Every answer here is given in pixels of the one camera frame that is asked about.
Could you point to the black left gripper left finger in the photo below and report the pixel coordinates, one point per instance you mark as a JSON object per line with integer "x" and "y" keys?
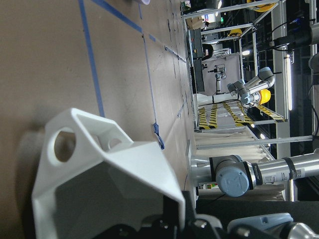
{"x": 119, "y": 231}

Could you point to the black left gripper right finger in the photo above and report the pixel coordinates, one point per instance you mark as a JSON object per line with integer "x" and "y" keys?
{"x": 177, "y": 221}

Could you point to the white angular cup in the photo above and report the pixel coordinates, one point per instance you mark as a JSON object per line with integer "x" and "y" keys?
{"x": 92, "y": 176}

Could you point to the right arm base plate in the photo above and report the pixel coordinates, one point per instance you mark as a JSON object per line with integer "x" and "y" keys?
{"x": 192, "y": 187}

